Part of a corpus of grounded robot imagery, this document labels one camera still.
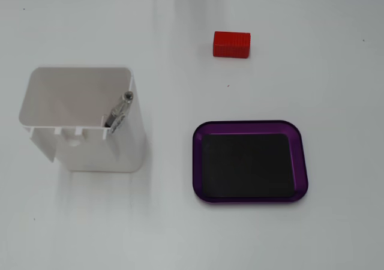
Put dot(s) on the silver metal tool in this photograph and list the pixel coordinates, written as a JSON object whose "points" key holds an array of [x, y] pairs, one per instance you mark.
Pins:
{"points": [[119, 111]]}

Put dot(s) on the white plastic pen holder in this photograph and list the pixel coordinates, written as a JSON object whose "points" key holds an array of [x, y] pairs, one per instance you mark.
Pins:
{"points": [[90, 150]]}

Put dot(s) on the purple metal tray black liner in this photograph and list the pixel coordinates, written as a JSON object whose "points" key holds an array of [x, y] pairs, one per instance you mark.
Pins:
{"points": [[249, 165]]}

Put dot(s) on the red ribbed rectangular block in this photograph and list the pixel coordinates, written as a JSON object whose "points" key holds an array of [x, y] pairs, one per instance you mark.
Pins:
{"points": [[231, 44]]}

